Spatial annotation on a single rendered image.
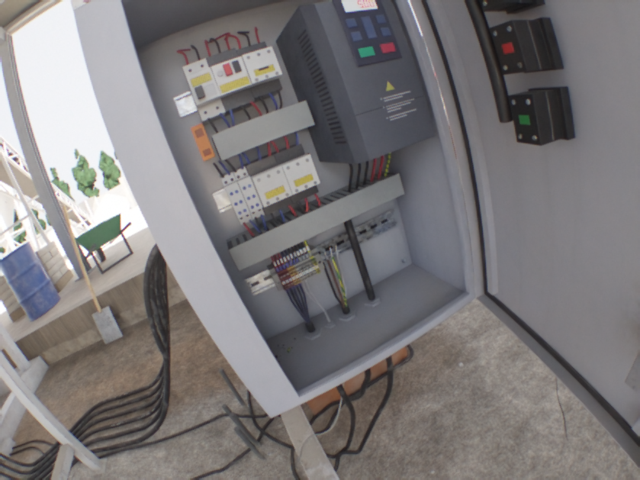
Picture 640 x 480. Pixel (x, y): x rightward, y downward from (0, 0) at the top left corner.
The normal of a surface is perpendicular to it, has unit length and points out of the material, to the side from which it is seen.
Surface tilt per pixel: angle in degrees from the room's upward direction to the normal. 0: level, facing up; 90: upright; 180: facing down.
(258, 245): 90
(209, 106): 90
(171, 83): 90
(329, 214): 90
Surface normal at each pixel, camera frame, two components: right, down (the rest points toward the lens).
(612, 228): -0.93, 0.36
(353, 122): -0.80, 0.46
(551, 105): 0.14, 0.34
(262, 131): 0.34, 0.25
